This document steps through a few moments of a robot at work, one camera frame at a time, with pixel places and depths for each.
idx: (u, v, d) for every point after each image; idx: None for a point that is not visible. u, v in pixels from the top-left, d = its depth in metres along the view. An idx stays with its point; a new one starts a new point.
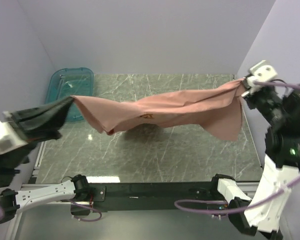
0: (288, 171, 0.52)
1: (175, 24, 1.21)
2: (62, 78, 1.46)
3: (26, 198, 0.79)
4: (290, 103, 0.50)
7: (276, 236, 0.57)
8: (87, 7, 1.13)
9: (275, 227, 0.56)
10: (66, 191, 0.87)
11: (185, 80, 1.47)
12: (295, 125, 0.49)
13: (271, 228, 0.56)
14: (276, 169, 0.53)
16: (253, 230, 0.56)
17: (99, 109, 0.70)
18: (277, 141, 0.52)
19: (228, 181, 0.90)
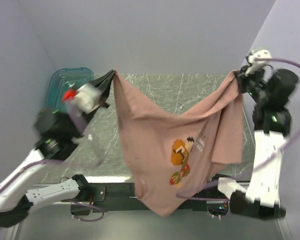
0: (275, 138, 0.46)
1: (175, 25, 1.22)
2: (62, 78, 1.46)
3: (37, 195, 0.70)
4: (270, 83, 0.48)
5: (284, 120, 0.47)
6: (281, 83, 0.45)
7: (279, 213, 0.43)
8: (87, 8, 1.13)
9: (277, 199, 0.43)
10: (71, 188, 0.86)
11: (185, 80, 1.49)
12: (276, 99, 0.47)
13: (272, 201, 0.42)
14: (264, 135, 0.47)
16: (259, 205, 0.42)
17: (130, 92, 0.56)
18: (260, 115, 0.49)
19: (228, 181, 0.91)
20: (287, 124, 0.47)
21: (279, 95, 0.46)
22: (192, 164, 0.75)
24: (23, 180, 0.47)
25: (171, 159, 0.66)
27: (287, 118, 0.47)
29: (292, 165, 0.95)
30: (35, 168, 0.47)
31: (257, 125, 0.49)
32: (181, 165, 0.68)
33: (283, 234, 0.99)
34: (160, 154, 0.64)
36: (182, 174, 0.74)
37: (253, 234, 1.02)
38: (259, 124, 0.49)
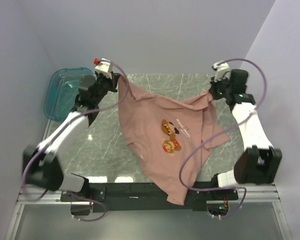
0: (246, 107, 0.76)
1: (174, 25, 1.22)
2: (62, 78, 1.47)
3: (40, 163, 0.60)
4: (231, 78, 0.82)
5: (247, 97, 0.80)
6: (236, 74, 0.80)
7: (277, 153, 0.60)
8: (87, 8, 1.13)
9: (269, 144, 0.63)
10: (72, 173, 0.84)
11: (185, 80, 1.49)
12: (237, 86, 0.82)
13: (267, 145, 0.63)
14: (238, 106, 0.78)
16: (256, 147, 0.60)
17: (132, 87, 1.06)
18: (231, 97, 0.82)
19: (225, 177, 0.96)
20: (251, 98, 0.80)
21: (238, 83, 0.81)
22: (179, 141, 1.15)
24: (71, 128, 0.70)
25: (162, 130, 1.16)
27: (249, 96, 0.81)
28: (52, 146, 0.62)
29: (293, 165, 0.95)
30: (77, 120, 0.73)
31: (231, 105, 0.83)
32: (168, 135, 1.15)
33: (283, 234, 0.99)
34: (157, 127, 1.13)
36: (173, 146, 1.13)
37: (253, 234, 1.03)
38: (233, 104, 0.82)
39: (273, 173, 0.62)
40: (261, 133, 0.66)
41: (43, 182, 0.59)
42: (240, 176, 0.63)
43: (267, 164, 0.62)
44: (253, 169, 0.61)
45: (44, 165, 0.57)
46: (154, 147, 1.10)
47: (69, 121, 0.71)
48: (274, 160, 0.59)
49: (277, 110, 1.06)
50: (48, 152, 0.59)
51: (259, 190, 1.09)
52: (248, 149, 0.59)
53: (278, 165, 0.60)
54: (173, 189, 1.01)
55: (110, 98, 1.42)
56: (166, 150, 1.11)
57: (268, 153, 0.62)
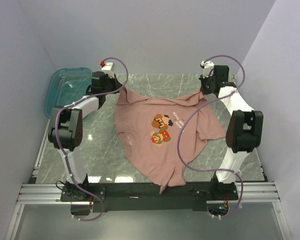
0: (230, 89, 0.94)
1: (175, 25, 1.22)
2: (62, 78, 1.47)
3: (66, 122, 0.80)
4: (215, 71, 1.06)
5: (230, 84, 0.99)
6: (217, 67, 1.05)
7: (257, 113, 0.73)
8: (87, 8, 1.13)
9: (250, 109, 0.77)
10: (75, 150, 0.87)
11: (185, 80, 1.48)
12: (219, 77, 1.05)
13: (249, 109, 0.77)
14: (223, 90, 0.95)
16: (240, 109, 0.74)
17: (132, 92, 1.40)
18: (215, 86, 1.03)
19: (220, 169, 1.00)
20: (233, 84, 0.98)
21: (220, 73, 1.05)
22: (170, 133, 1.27)
24: (88, 101, 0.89)
25: (154, 124, 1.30)
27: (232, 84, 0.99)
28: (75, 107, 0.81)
29: (293, 165, 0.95)
30: (91, 99, 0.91)
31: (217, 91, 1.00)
32: (159, 128, 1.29)
33: (283, 234, 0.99)
34: (148, 121, 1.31)
36: (162, 138, 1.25)
37: (253, 234, 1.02)
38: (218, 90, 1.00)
39: (259, 133, 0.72)
40: (242, 102, 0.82)
41: (69, 134, 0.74)
42: (232, 138, 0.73)
43: (252, 127, 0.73)
44: (240, 129, 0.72)
45: (72, 118, 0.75)
46: (143, 137, 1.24)
47: (86, 96, 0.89)
48: (256, 119, 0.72)
49: (277, 109, 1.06)
50: (74, 110, 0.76)
51: (259, 190, 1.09)
52: (234, 112, 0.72)
53: (262, 125, 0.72)
54: (157, 177, 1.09)
55: (110, 98, 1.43)
56: (155, 141, 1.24)
57: (252, 117, 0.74)
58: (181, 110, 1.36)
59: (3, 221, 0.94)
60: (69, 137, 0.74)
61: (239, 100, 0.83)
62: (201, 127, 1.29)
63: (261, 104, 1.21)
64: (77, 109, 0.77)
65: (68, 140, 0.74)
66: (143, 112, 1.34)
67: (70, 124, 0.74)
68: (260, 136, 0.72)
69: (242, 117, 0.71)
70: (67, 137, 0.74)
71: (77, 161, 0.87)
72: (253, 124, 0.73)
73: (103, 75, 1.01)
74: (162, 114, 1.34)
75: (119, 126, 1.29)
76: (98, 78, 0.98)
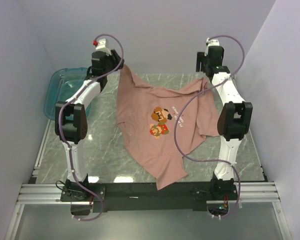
0: (223, 74, 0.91)
1: (174, 25, 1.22)
2: (62, 78, 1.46)
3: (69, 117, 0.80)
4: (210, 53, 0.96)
5: (223, 68, 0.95)
6: (212, 48, 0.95)
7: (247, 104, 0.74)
8: (87, 8, 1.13)
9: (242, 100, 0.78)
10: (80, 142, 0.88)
11: (185, 80, 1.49)
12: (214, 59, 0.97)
13: (240, 101, 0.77)
14: (215, 76, 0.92)
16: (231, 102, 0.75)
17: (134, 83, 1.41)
18: (209, 70, 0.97)
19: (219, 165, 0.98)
20: (226, 68, 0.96)
21: (215, 57, 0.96)
22: (168, 127, 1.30)
24: (89, 89, 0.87)
25: (153, 116, 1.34)
27: (225, 68, 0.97)
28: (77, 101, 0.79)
29: (293, 165, 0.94)
30: (92, 85, 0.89)
31: (211, 75, 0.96)
32: (158, 121, 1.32)
33: (283, 234, 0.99)
34: (148, 114, 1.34)
36: (160, 130, 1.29)
37: (253, 234, 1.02)
38: (211, 75, 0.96)
39: (247, 123, 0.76)
40: (235, 93, 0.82)
41: (74, 129, 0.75)
42: (223, 127, 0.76)
43: (241, 116, 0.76)
44: (231, 119, 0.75)
45: (75, 115, 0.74)
46: (142, 130, 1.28)
47: (86, 84, 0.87)
48: (246, 111, 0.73)
49: (277, 109, 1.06)
50: (76, 105, 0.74)
51: (259, 190, 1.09)
52: (226, 104, 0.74)
53: (250, 116, 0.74)
54: (153, 171, 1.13)
55: (110, 98, 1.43)
56: (153, 133, 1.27)
57: (242, 108, 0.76)
58: (181, 103, 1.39)
59: (3, 221, 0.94)
60: (75, 132, 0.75)
61: (232, 90, 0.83)
62: (201, 122, 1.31)
63: (261, 104, 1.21)
64: (79, 105, 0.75)
65: (74, 135, 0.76)
66: (143, 105, 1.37)
67: (74, 120, 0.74)
68: (248, 125, 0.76)
69: (234, 109, 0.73)
70: (73, 132, 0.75)
71: (79, 157, 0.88)
72: (242, 115, 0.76)
73: (102, 54, 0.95)
74: (162, 108, 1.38)
75: (121, 116, 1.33)
76: (98, 60, 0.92)
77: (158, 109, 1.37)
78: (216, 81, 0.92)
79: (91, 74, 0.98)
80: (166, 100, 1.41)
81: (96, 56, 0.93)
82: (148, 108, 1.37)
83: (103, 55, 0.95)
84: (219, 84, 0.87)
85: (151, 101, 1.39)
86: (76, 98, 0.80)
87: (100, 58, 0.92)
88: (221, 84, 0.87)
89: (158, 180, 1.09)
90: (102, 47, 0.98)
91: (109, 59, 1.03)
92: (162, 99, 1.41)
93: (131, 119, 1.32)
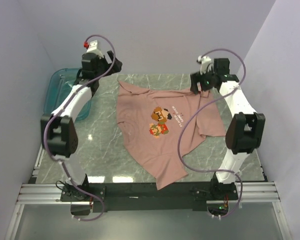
0: (232, 83, 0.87)
1: (174, 25, 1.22)
2: (62, 78, 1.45)
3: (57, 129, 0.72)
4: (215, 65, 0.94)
5: (232, 77, 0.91)
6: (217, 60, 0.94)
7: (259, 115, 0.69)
8: (87, 9, 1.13)
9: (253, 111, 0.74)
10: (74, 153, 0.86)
11: (185, 80, 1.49)
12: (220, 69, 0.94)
13: (251, 112, 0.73)
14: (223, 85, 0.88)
16: (241, 113, 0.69)
17: (134, 87, 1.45)
18: (217, 79, 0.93)
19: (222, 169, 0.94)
20: (235, 77, 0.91)
21: (221, 68, 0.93)
22: (168, 127, 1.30)
24: (79, 96, 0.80)
25: (153, 116, 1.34)
27: (233, 76, 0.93)
28: (65, 112, 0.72)
29: (293, 165, 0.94)
30: (82, 91, 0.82)
31: (219, 85, 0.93)
32: (157, 121, 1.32)
33: (283, 234, 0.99)
34: (148, 114, 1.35)
36: (160, 130, 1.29)
37: (253, 234, 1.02)
38: (219, 84, 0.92)
39: (259, 135, 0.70)
40: (245, 103, 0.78)
41: (62, 144, 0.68)
42: (232, 140, 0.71)
43: (253, 128, 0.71)
44: (241, 132, 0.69)
45: (62, 128, 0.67)
46: (142, 129, 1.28)
47: (74, 91, 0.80)
48: (259, 122, 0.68)
49: (277, 109, 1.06)
50: (63, 118, 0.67)
51: (259, 190, 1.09)
52: (235, 116, 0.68)
53: (263, 128, 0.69)
54: (152, 171, 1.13)
55: (110, 98, 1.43)
56: (152, 133, 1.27)
57: (253, 119, 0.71)
58: (181, 103, 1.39)
59: (3, 220, 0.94)
60: (63, 146, 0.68)
61: (241, 100, 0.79)
62: (201, 123, 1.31)
63: (260, 104, 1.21)
64: (67, 117, 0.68)
65: (62, 149, 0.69)
66: (143, 106, 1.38)
67: (62, 134, 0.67)
68: (260, 138, 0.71)
69: (244, 121, 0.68)
70: (60, 146, 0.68)
71: (75, 164, 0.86)
72: (254, 127, 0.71)
73: (93, 56, 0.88)
74: (162, 108, 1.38)
75: (121, 116, 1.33)
76: (88, 61, 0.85)
77: (158, 109, 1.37)
78: (225, 91, 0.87)
79: (81, 77, 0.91)
80: (166, 100, 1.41)
81: (86, 57, 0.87)
82: (148, 108, 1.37)
83: (94, 57, 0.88)
84: (227, 94, 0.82)
85: (151, 101, 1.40)
86: (64, 108, 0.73)
87: (90, 59, 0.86)
88: (230, 94, 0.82)
89: (158, 180, 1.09)
90: (93, 49, 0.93)
91: (100, 63, 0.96)
92: (162, 100, 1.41)
93: (131, 119, 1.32)
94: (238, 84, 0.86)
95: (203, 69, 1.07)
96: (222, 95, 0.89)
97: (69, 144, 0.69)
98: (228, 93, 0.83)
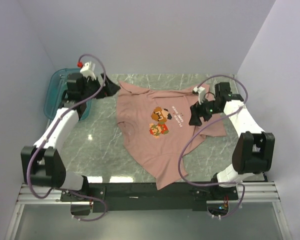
0: (236, 103, 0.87)
1: (174, 25, 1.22)
2: (62, 78, 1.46)
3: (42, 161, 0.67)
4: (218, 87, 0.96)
5: (235, 97, 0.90)
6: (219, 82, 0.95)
7: (268, 135, 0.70)
8: (86, 9, 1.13)
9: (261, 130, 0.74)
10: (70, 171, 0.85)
11: (185, 80, 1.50)
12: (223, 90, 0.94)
13: (259, 131, 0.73)
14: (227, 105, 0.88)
16: (249, 133, 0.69)
17: (134, 88, 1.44)
18: (220, 100, 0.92)
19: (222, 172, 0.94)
20: (240, 96, 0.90)
21: (223, 90, 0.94)
22: (168, 127, 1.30)
24: (63, 123, 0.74)
25: (153, 116, 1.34)
27: (238, 95, 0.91)
28: (49, 143, 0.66)
29: (293, 165, 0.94)
30: (67, 115, 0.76)
31: (223, 105, 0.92)
32: (157, 121, 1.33)
33: (283, 234, 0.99)
34: (148, 114, 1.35)
36: (160, 130, 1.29)
37: (253, 234, 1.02)
38: (223, 104, 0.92)
39: (269, 157, 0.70)
40: (251, 121, 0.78)
41: (47, 178, 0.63)
42: (240, 163, 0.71)
43: (262, 149, 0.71)
44: (249, 154, 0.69)
45: (46, 161, 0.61)
46: (142, 129, 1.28)
47: (59, 116, 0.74)
48: (268, 142, 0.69)
49: (277, 110, 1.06)
50: (47, 150, 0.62)
51: (259, 190, 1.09)
52: (243, 135, 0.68)
53: (272, 148, 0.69)
54: (152, 171, 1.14)
55: (110, 98, 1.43)
56: (152, 133, 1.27)
57: (262, 139, 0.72)
58: (181, 103, 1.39)
59: (3, 221, 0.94)
60: (48, 180, 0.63)
61: (247, 119, 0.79)
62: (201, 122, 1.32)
63: (260, 105, 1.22)
64: (51, 149, 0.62)
65: (48, 183, 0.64)
66: (143, 106, 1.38)
67: (46, 168, 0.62)
68: (270, 159, 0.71)
69: (252, 141, 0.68)
70: (45, 180, 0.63)
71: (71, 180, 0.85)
72: (263, 146, 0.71)
73: (79, 77, 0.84)
74: (162, 108, 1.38)
75: (121, 116, 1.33)
76: (74, 82, 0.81)
77: (158, 109, 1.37)
78: (230, 110, 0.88)
79: (66, 99, 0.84)
80: (166, 100, 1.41)
81: (71, 78, 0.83)
82: (148, 108, 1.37)
83: (81, 78, 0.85)
84: (233, 113, 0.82)
85: (151, 101, 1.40)
86: (47, 138, 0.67)
87: (76, 80, 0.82)
88: (235, 113, 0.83)
89: (157, 180, 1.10)
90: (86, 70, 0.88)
91: (89, 84, 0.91)
92: (162, 100, 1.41)
93: (131, 119, 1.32)
94: (243, 103, 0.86)
95: (200, 99, 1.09)
96: (227, 114, 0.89)
97: (55, 178, 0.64)
98: (233, 112, 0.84)
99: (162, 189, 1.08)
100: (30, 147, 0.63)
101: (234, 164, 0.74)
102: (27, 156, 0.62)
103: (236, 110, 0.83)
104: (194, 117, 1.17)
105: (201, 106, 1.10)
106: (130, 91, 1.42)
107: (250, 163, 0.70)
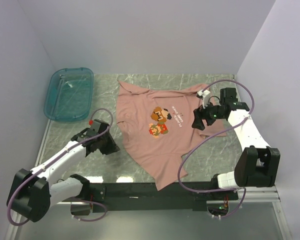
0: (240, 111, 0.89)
1: (174, 26, 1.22)
2: (62, 78, 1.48)
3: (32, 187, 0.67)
4: (223, 94, 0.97)
5: (240, 104, 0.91)
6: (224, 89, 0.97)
7: (274, 152, 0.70)
8: (86, 10, 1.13)
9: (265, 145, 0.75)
10: (74, 182, 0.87)
11: (185, 80, 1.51)
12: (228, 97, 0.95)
13: (264, 145, 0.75)
14: (232, 112, 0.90)
16: (253, 148, 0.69)
17: (134, 88, 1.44)
18: (225, 107, 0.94)
19: (222, 175, 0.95)
20: (245, 104, 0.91)
21: (229, 96, 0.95)
22: (168, 126, 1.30)
24: (69, 156, 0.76)
25: (153, 116, 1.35)
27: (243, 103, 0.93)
28: (45, 173, 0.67)
29: (293, 166, 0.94)
30: (75, 149, 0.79)
31: (228, 112, 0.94)
32: (157, 121, 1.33)
33: (283, 234, 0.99)
34: (148, 114, 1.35)
36: (160, 130, 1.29)
37: (253, 234, 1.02)
38: (228, 112, 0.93)
39: (273, 173, 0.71)
40: (256, 135, 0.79)
41: (28, 207, 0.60)
42: (242, 178, 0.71)
43: (266, 165, 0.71)
44: (252, 169, 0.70)
45: (33, 191, 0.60)
46: (141, 129, 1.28)
47: (67, 148, 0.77)
48: (272, 158, 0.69)
49: (277, 110, 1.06)
50: (39, 180, 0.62)
51: (259, 191, 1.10)
52: (246, 149, 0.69)
53: (277, 164, 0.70)
54: (151, 171, 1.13)
55: (110, 98, 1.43)
56: (152, 133, 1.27)
57: (266, 154, 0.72)
58: (181, 104, 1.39)
59: (2, 222, 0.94)
60: (26, 211, 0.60)
61: (252, 132, 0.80)
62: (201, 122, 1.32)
63: (260, 105, 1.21)
64: (43, 180, 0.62)
65: (25, 214, 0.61)
66: (143, 105, 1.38)
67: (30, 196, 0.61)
68: (274, 175, 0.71)
69: (256, 155, 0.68)
70: (23, 210, 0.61)
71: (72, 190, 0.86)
72: (267, 162, 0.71)
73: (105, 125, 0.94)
74: (162, 107, 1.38)
75: (121, 115, 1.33)
76: (99, 123, 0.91)
77: (159, 109, 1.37)
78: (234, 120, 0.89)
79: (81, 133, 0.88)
80: (166, 100, 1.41)
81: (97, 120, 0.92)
82: (148, 108, 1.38)
83: (105, 126, 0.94)
84: (238, 124, 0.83)
85: (151, 101, 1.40)
86: (45, 168, 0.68)
87: (102, 122, 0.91)
88: (240, 124, 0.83)
89: (157, 180, 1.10)
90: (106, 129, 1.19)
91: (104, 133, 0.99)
92: (162, 100, 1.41)
93: (131, 118, 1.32)
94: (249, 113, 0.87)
95: (204, 103, 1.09)
96: (231, 124, 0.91)
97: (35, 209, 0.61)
98: (238, 123, 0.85)
99: (162, 189, 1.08)
100: (26, 172, 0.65)
101: (236, 177, 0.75)
102: (20, 179, 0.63)
103: (242, 121, 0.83)
104: (197, 120, 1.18)
105: (205, 110, 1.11)
106: (130, 91, 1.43)
107: (252, 179, 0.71)
